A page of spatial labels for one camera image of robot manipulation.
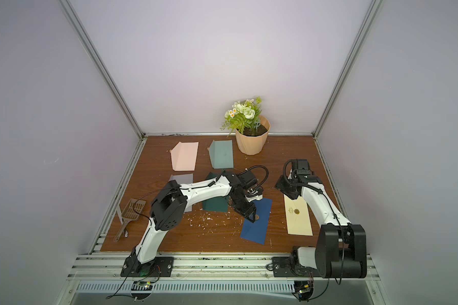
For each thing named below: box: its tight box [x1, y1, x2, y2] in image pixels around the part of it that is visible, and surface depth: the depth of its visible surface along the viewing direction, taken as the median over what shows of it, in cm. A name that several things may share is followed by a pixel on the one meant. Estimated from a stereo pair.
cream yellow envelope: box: [283, 193, 313, 236], surface depth 88 cm
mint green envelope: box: [208, 139, 234, 170], surface depth 112 cm
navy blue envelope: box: [240, 198, 273, 245], surface depth 84 cm
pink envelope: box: [170, 141, 200, 171], surface depth 112 cm
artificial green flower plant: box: [220, 96, 263, 138], surface depth 89 cm
